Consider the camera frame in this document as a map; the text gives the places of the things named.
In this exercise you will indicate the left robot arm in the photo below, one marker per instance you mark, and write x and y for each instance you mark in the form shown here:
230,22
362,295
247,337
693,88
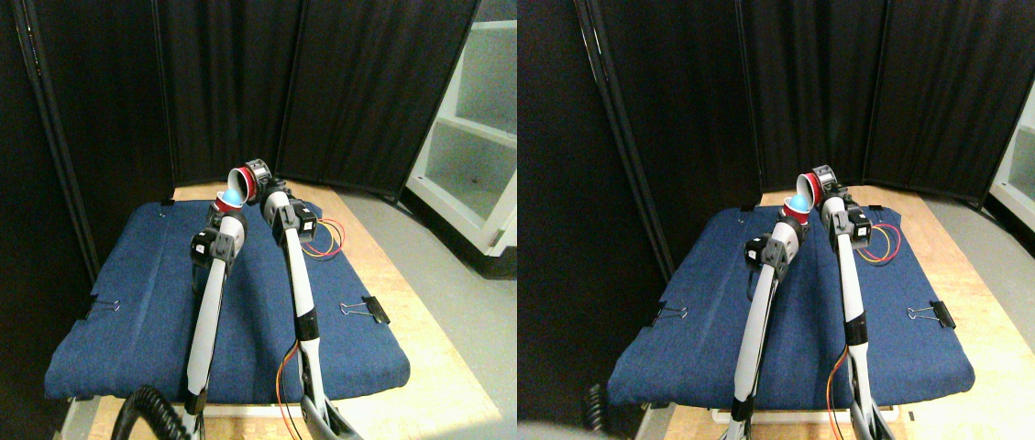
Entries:
760,321
210,302

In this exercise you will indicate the black curtain stand pole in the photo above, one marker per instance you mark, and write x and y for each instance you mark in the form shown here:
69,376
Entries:
613,147
54,147

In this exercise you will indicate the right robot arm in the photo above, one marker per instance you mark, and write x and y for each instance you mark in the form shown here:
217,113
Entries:
302,293
852,293

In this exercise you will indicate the red cup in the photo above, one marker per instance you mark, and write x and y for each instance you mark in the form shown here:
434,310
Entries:
794,216
225,216
247,176
816,180

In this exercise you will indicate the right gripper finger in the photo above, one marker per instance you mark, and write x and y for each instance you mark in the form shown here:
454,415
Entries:
827,172
262,169

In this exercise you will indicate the dark blue cloth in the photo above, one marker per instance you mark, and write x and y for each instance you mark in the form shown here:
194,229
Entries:
902,339
251,321

